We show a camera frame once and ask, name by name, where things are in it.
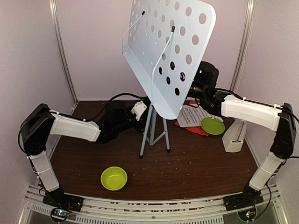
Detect aluminium frame post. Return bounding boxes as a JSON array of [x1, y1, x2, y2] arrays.
[[49, 0, 78, 104], [230, 0, 256, 91]]

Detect left aluminium frame post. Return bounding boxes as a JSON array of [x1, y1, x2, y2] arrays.
[[49, 0, 78, 104]]

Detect light blue music stand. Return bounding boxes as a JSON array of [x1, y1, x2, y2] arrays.
[[121, 0, 216, 145]]

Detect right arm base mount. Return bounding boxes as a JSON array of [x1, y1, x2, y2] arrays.
[[223, 184, 263, 222]]

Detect green plate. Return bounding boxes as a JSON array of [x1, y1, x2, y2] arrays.
[[201, 117, 225, 135]]

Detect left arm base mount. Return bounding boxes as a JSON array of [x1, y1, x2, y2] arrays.
[[39, 186, 84, 224]]

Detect right aluminium frame post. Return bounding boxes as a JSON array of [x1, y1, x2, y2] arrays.
[[230, 0, 256, 91]]

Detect white metronome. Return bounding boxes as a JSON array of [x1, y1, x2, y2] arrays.
[[222, 119, 247, 153]]

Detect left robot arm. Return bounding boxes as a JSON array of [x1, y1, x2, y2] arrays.
[[18, 97, 150, 207]]

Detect red paper sheet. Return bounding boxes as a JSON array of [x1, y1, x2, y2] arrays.
[[175, 100, 209, 137]]

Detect green bowl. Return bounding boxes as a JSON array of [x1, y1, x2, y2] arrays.
[[100, 166, 128, 191]]

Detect white sheet music page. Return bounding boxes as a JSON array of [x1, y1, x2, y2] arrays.
[[177, 105, 223, 127]]

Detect front aluminium rail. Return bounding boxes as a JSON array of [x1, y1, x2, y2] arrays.
[[17, 184, 288, 224]]

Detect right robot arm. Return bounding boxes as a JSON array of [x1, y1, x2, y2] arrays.
[[188, 61, 297, 206]]

